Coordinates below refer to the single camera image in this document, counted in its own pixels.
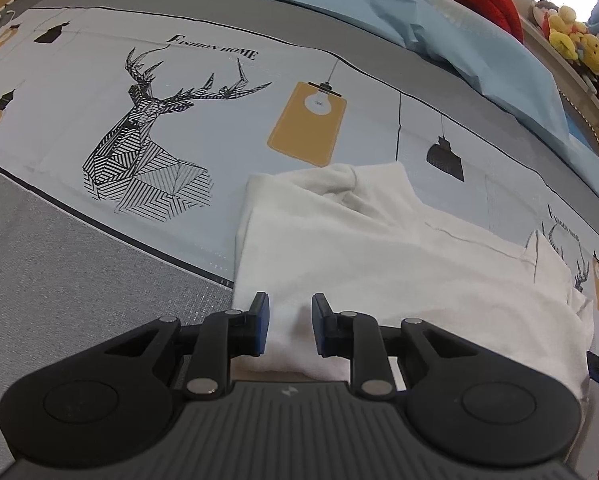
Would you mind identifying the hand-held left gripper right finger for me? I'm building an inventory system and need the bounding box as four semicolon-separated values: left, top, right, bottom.
312;292;480;401

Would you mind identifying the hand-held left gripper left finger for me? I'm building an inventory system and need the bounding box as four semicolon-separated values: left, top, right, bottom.
102;291;270;401

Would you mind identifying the white shirt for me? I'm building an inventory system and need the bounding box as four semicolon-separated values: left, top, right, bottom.
229;161;595;411

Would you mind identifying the grey deer print bed sheet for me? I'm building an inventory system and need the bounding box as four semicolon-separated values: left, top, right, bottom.
0;0;599;480

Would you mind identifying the yellow bear plush toy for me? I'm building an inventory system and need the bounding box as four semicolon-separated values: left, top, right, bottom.
577;30;599;73

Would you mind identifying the light blue quilt cover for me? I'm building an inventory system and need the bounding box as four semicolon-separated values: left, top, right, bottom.
114;0;573;161

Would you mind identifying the pale yellow plush toy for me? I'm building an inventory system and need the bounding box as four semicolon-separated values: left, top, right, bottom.
547;5;587;58

